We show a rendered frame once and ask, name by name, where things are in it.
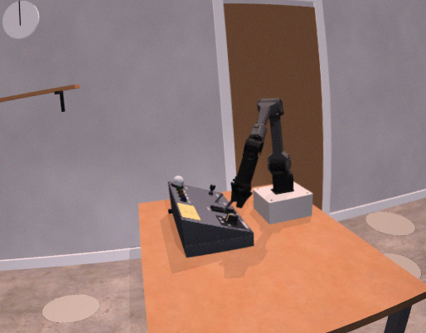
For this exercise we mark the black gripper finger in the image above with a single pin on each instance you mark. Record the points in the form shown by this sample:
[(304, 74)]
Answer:
[(234, 192), (242, 197)]

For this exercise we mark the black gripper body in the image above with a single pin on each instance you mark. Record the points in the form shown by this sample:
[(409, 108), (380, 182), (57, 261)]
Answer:
[(244, 178)]

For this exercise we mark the black angled console housing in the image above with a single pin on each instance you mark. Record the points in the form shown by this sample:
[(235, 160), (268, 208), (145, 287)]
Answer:
[(207, 226)]

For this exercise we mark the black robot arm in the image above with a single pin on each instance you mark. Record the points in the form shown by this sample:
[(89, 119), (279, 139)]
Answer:
[(279, 161)]

